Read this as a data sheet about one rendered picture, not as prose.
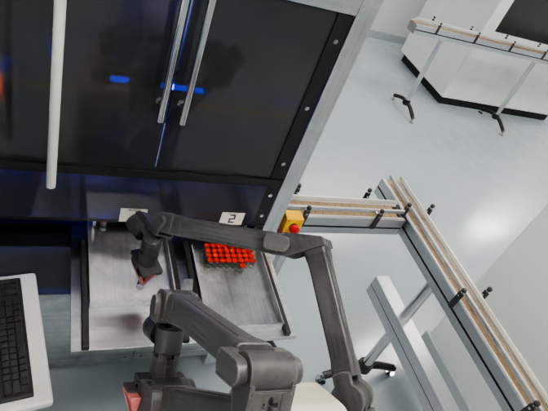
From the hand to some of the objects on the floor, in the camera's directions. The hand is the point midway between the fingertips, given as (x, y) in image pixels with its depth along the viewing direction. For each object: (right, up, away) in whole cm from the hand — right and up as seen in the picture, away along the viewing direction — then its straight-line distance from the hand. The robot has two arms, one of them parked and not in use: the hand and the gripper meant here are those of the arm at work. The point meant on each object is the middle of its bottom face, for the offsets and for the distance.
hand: (142, 280), depth 155 cm
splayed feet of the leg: (+85, -69, +115) cm, 159 cm away
